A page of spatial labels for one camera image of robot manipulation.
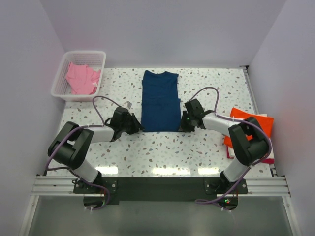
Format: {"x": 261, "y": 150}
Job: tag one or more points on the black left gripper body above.
{"x": 126, "y": 127}

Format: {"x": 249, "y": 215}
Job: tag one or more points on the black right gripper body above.
{"x": 187, "y": 124}

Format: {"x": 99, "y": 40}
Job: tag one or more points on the navy blue printed t-shirt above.
{"x": 161, "y": 110}

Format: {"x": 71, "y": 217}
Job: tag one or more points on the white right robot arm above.
{"x": 249, "y": 141}

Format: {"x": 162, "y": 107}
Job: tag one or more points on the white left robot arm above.
{"x": 72, "y": 143}

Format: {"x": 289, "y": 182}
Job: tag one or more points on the orange folded t-shirt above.
{"x": 265, "y": 122}

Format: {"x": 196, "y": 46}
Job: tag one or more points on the white folded t-shirt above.
{"x": 228, "y": 142}

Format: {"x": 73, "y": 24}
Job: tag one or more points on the pink t-shirt in basket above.
{"x": 82, "y": 79}

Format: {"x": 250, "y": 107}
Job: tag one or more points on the white plastic basket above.
{"x": 61, "y": 88}

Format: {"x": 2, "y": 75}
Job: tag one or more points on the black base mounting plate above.
{"x": 113, "y": 190}

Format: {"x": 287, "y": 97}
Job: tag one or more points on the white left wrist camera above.
{"x": 128, "y": 105}

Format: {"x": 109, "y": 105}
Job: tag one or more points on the aluminium frame rail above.
{"x": 273, "y": 186}

